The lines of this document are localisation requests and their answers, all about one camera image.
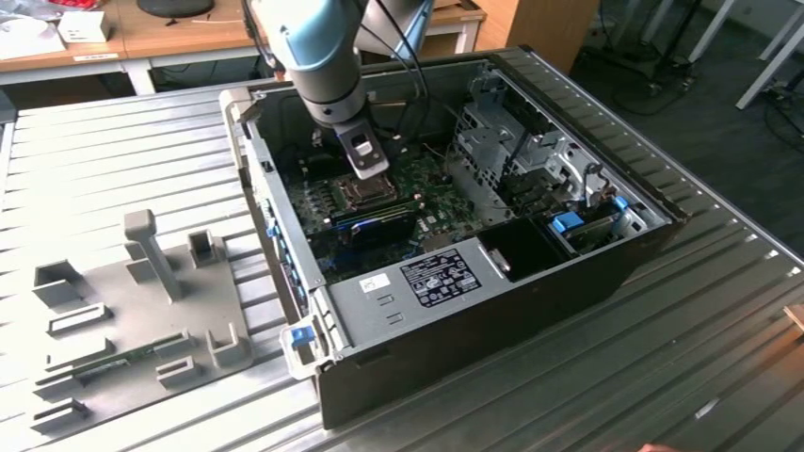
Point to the silver CPU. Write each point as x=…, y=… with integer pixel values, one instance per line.
x=371, y=189

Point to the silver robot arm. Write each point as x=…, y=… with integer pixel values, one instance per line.
x=320, y=47

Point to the CPU socket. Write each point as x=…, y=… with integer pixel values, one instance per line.
x=343, y=188

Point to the black graphics card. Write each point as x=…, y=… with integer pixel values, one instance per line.
x=383, y=233

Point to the green motherboard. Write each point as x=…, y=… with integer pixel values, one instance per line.
x=443, y=200

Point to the silver perforated drive cage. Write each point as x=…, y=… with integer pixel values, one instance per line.
x=480, y=155

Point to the pale blue teach pendant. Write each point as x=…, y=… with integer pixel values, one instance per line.
x=419, y=23

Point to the wooden desk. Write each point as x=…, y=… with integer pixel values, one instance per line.
x=31, y=65
x=201, y=33

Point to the small white sticker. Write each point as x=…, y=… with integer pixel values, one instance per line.
x=373, y=283

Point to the black white rating label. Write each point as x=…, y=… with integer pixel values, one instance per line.
x=440, y=278

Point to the black round object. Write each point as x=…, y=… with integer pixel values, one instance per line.
x=176, y=7

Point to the grey power supply unit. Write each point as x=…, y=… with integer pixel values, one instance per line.
x=371, y=320

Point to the blue case latch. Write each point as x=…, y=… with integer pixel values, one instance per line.
x=301, y=335

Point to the hard disk in blue carrier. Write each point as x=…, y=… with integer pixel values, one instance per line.
x=568, y=222

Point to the wooden cabinet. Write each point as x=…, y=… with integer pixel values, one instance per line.
x=547, y=28

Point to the white cardboard box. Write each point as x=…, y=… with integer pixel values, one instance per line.
x=84, y=28

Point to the grey parts rack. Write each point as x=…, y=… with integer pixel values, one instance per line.
x=125, y=306

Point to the blue drive bay tab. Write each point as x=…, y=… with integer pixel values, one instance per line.
x=620, y=203

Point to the red packet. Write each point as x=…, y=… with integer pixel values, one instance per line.
x=75, y=4

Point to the black PC case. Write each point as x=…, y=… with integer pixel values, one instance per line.
x=471, y=358

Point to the green RAM stick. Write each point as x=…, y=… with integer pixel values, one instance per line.
x=116, y=361

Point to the black wheeled stand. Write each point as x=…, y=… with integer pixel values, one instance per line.
x=673, y=42

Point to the white table leg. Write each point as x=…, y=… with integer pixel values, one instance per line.
x=709, y=28
x=768, y=77

